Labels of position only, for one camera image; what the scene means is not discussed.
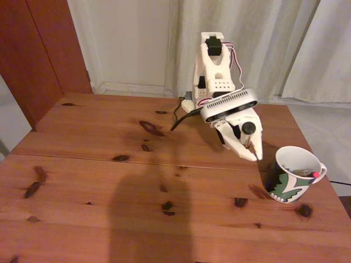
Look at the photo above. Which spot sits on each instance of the white marker with black caps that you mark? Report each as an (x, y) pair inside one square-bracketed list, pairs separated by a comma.
[(248, 128)]

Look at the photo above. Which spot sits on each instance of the green mechanical pencil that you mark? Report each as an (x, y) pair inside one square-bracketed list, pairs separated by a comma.
[(301, 172)]

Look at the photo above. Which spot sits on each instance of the black pen with red end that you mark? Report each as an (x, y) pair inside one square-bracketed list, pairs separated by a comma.
[(316, 174)]

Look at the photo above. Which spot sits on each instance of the white mug with green pattern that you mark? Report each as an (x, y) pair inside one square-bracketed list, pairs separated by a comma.
[(288, 186)]

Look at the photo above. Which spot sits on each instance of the white curtain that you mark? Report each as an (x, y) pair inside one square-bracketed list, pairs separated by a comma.
[(337, 54), (260, 27)]

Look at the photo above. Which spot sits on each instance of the white baseboard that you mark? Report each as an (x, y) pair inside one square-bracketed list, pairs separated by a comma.
[(131, 87)]

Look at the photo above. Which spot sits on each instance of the brown wooden door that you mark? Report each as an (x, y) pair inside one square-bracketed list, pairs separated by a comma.
[(33, 54)]

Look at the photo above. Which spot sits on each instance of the silver camera box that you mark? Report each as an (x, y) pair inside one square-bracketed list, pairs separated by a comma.
[(229, 105)]

